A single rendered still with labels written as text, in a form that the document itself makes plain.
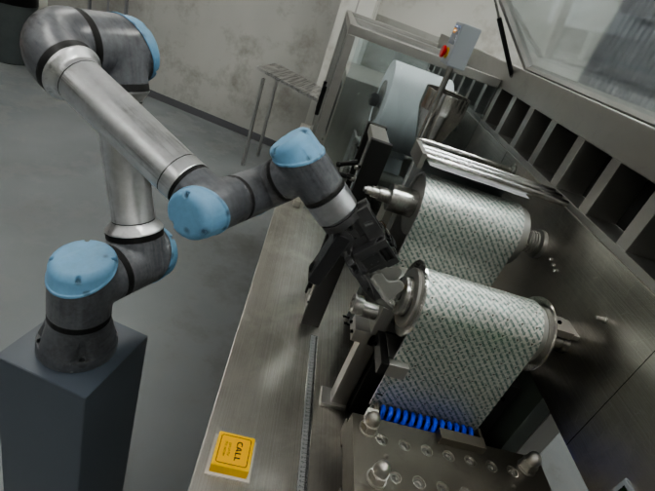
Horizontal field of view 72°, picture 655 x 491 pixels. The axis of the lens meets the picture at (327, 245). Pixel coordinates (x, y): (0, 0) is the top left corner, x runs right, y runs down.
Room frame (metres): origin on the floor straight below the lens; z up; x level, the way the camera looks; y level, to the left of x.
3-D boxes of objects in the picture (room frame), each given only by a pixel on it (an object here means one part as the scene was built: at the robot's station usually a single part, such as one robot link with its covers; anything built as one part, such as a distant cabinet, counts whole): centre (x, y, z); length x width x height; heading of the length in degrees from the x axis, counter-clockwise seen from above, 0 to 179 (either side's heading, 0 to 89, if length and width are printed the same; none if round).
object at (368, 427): (0.59, -0.19, 1.05); 0.04 x 0.04 x 0.04
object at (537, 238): (1.01, -0.43, 1.34); 0.07 x 0.07 x 0.07; 9
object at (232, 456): (0.52, 0.03, 0.91); 0.07 x 0.07 x 0.02; 9
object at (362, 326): (0.75, -0.13, 1.05); 0.06 x 0.05 x 0.31; 99
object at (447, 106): (1.45, -0.18, 1.50); 0.14 x 0.14 x 0.06
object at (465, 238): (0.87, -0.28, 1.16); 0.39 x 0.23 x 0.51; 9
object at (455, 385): (0.68, -0.31, 1.11); 0.23 x 0.01 x 0.18; 99
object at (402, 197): (0.96, -0.12, 1.34); 0.06 x 0.06 x 0.06; 9
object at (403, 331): (0.72, -0.18, 1.25); 0.15 x 0.01 x 0.15; 9
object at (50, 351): (0.64, 0.42, 0.95); 0.15 x 0.15 x 0.10
